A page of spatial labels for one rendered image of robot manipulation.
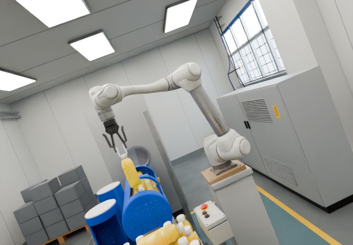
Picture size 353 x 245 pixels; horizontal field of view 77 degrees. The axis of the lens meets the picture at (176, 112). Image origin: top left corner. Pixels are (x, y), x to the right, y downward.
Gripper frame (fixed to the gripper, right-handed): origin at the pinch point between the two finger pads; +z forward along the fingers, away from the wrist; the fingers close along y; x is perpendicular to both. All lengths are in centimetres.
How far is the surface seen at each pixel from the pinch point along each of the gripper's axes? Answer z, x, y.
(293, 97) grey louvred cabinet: 25, -53, -168
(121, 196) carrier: 60, -122, 31
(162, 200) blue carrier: 34.5, 11.4, -10.7
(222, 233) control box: 46, 47, -29
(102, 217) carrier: 50, -56, 40
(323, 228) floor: 150, -44, -139
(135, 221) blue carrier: 38.2, 11.4, 6.9
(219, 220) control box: 40, 47, -30
